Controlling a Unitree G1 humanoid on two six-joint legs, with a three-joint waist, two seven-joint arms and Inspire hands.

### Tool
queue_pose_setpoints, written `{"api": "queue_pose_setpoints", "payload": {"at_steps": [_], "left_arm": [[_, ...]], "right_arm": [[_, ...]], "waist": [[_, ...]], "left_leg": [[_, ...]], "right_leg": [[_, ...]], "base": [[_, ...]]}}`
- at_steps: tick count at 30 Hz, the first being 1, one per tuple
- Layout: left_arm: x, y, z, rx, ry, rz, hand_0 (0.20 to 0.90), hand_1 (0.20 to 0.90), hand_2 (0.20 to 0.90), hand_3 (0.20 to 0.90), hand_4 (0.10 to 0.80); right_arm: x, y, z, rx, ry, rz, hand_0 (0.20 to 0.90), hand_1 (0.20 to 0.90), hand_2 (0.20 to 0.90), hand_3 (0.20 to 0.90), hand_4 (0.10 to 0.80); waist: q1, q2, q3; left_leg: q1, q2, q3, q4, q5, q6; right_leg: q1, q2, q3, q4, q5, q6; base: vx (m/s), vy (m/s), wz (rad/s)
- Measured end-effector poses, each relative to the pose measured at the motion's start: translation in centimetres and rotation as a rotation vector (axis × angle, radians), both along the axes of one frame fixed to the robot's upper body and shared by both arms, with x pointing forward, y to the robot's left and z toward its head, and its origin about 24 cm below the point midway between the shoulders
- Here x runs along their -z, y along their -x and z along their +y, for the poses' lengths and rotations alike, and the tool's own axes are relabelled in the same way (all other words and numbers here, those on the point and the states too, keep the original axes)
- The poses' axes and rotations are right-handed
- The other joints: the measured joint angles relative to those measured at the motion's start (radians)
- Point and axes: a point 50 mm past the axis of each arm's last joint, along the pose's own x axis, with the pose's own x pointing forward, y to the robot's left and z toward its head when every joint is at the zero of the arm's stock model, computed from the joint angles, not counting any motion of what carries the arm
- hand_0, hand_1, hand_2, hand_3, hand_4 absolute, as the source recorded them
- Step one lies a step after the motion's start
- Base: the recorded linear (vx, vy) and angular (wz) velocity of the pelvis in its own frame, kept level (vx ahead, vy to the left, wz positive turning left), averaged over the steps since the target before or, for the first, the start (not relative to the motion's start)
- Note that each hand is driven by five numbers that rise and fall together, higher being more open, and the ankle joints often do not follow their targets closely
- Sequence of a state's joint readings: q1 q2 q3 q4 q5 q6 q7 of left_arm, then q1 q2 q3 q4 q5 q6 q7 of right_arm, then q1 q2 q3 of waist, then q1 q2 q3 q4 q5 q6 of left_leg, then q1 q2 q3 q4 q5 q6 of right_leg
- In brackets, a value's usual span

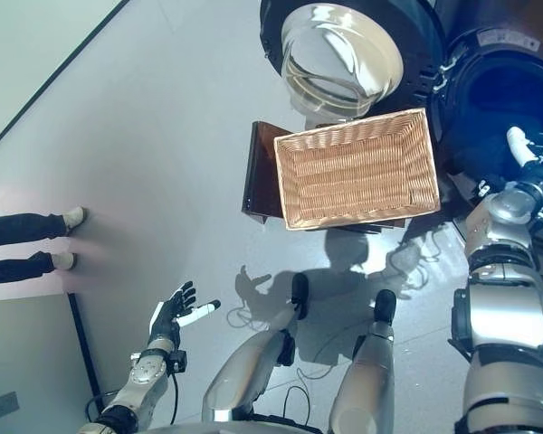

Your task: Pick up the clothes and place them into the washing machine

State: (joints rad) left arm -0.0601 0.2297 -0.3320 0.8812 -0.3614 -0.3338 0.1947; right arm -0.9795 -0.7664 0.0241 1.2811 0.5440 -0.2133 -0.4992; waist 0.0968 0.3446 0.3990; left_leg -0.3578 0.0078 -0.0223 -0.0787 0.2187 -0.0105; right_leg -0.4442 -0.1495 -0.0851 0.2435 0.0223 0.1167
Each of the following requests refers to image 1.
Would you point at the robot right leg silver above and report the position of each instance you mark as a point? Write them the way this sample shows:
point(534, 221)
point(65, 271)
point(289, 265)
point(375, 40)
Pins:
point(366, 375)

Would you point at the robot right arm silver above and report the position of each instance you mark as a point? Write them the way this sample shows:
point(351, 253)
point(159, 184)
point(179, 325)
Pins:
point(502, 307)

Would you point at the robot left arm silver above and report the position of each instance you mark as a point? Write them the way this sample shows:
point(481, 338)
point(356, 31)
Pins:
point(145, 375)

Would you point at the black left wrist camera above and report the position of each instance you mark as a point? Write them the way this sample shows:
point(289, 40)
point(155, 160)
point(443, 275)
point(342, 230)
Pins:
point(179, 361)

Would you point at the flat rectangular wicker basket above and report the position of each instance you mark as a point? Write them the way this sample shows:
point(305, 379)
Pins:
point(357, 181)

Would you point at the dark grey washing machine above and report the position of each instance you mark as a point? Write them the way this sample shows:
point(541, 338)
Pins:
point(479, 90)

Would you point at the round glass washer door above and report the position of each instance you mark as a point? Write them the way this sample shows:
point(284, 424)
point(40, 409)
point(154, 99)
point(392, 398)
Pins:
point(339, 54)

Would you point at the brown amber acrylic stool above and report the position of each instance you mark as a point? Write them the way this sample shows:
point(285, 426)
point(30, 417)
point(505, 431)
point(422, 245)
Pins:
point(258, 181)

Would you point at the robot leg silver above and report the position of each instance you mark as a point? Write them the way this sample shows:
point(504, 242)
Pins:
point(366, 375)
point(244, 370)

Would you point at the robot right hand black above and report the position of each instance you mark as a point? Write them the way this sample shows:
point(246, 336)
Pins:
point(536, 174)

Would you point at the robot torso grey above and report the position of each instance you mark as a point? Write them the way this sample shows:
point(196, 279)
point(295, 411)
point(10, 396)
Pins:
point(235, 425)

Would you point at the robot left hand black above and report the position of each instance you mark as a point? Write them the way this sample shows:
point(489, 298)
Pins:
point(165, 323)

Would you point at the robot left leg silver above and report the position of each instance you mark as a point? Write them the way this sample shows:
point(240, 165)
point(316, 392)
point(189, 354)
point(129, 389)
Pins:
point(244, 370)

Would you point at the grey wall socket plate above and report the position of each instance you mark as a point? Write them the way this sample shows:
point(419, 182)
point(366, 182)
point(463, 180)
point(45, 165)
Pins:
point(4, 404)

